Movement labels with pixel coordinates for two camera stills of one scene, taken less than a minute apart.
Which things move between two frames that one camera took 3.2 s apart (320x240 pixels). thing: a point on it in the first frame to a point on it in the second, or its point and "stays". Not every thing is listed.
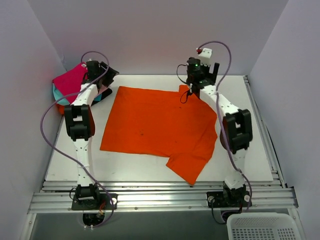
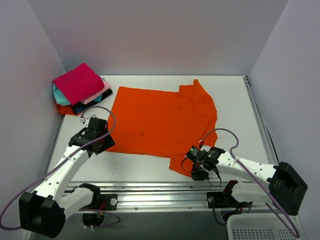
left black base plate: x=105 y=203 stays
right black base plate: x=219 y=200 stays
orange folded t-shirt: x=61 y=109 stays
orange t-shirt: x=155 y=122 stays
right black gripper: x=215 y=71 to x=198 y=171
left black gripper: x=110 y=75 to x=104 y=144
